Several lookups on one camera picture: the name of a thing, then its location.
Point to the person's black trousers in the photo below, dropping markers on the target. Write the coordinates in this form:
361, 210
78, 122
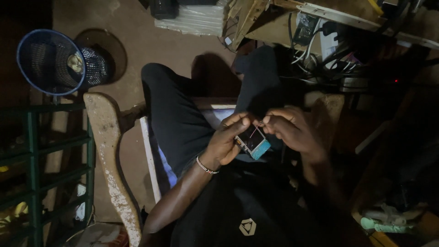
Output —
205, 109

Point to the green metal rack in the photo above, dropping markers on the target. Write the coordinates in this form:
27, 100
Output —
44, 171

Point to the person's right hand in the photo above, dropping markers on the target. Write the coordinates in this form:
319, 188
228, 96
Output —
295, 132

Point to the blue mesh waste basket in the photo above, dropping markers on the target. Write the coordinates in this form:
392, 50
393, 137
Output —
58, 63

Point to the wooden workbench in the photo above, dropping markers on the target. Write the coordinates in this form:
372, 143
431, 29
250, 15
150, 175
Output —
336, 20

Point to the white corrugated plastic sheet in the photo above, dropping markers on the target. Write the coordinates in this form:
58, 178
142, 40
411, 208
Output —
192, 19

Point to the pale green cloth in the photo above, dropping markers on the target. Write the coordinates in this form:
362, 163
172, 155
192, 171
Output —
384, 224

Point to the green circuit board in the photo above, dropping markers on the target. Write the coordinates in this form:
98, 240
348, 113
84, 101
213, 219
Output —
304, 29

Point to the small phone circuit board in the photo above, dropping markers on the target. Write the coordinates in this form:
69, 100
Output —
253, 142

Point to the person's black shirt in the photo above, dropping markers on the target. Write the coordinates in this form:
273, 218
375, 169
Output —
253, 209

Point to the black plastic container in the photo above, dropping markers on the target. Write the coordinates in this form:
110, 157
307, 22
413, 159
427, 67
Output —
164, 8

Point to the person's left hand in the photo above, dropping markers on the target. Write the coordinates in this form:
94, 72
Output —
224, 140

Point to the white power strip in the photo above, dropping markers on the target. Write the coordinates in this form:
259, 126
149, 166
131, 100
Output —
328, 39

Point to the worn white wooden chair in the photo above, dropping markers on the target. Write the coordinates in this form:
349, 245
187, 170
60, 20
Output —
113, 164

